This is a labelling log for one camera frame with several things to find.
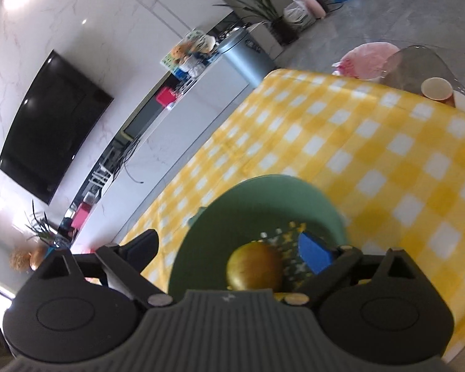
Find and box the red box on counter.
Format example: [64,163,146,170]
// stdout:
[155,86,178,108]

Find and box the teddy bear toy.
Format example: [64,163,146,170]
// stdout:
[170,42,193,65]

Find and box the pink box on counter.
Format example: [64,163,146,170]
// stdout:
[71,201,92,230]

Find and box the white plastic bag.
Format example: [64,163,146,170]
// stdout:
[283,0,317,32]

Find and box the green colander bowl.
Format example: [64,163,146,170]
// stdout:
[168,175,348,300]

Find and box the white marble tv counter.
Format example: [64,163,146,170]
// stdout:
[67,55,257,253]

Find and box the yellow checkered tablecloth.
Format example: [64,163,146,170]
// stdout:
[126,70,465,359]

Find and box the black wall television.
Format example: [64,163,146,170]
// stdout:
[0,51,113,204]

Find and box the potted long-leaf plant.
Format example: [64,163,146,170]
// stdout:
[216,0,298,46]

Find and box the large round yellow-green pear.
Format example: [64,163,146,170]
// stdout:
[226,242,284,290]

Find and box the grey metal trash bin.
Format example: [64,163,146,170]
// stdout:
[218,28,277,87]

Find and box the potted plant left counter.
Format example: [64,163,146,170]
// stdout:
[27,201,70,250]

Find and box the pink chair cushion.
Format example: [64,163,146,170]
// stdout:
[333,42,400,81]

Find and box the white wifi router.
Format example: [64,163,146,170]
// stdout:
[88,165,113,188]

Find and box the paper cup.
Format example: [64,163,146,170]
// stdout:
[421,77,454,103]

